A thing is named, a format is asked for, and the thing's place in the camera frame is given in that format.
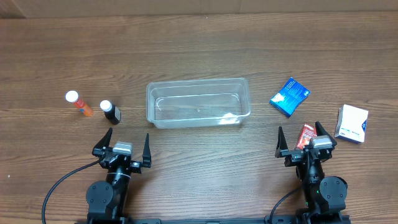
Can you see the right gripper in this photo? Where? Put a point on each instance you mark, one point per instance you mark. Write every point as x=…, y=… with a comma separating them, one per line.
x=306, y=154

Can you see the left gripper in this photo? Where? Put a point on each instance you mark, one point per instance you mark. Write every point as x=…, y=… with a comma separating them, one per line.
x=119, y=159

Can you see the black bottle white cap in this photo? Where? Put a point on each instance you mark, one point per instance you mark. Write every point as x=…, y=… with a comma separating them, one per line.
x=111, y=112

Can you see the white box blue trim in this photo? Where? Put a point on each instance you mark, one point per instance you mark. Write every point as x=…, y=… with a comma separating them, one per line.
x=351, y=124

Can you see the orange bottle white cap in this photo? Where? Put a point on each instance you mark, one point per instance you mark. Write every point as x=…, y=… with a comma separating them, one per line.
x=73, y=97

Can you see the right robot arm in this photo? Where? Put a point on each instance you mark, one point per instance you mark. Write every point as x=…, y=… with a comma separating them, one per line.
x=324, y=196

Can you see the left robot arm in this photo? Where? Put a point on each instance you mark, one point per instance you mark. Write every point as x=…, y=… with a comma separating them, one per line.
x=107, y=198

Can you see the clear plastic container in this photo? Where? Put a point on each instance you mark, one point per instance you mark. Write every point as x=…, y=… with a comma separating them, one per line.
x=198, y=103

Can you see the red and white box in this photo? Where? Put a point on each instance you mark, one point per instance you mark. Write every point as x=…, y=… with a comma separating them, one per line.
x=306, y=133

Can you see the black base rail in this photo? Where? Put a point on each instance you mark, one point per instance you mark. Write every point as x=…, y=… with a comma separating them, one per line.
x=214, y=221

